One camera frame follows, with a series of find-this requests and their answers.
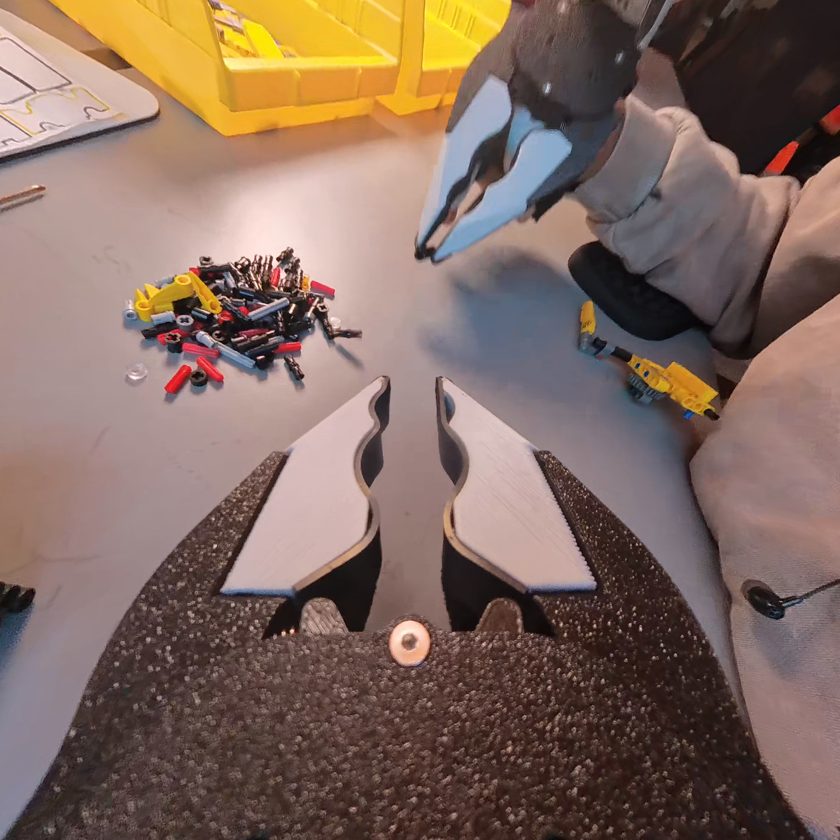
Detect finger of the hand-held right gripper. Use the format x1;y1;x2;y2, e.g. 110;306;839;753
414;75;516;260
430;108;574;263

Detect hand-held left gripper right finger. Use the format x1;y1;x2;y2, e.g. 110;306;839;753
434;376;599;632

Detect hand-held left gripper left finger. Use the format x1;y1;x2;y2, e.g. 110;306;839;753
220;376;392;632

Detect yellow storage bin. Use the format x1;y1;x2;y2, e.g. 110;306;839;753
48;0;421;137
377;0;514;117

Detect pile of small building pieces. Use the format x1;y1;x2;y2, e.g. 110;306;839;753
122;247;364;396

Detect yellow beam assembly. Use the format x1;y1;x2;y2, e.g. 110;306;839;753
607;341;721;422

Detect person's right forearm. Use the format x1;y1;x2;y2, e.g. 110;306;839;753
574;51;803;360

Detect black wrist rest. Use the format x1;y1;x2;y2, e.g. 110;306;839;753
566;241;707;343

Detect black office chair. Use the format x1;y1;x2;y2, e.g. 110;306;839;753
656;0;840;179

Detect orange traffic cone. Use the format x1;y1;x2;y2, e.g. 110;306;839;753
763;105;823;179

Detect heap of yellow building pieces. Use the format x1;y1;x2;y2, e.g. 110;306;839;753
209;0;298;61

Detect person's beige sweatshirt torso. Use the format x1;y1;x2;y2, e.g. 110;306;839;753
688;161;840;840

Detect black earphone cable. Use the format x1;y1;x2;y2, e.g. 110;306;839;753
740;576;840;622

